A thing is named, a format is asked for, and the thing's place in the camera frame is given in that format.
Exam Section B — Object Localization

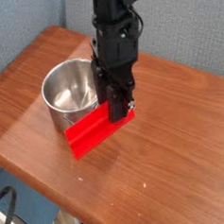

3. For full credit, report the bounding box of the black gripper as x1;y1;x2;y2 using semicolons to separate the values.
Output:
91;18;141;122

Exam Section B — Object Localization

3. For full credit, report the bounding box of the red star-shaped prism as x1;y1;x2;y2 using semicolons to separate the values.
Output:
64;103;135;160

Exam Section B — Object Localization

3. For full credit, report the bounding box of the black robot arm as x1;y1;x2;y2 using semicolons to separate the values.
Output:
91;0;144;122

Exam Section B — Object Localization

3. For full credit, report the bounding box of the stainless steel pot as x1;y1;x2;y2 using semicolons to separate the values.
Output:
41;59;98;130

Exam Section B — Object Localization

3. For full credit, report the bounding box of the black cable loop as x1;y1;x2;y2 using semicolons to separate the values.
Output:
0;183;38;224

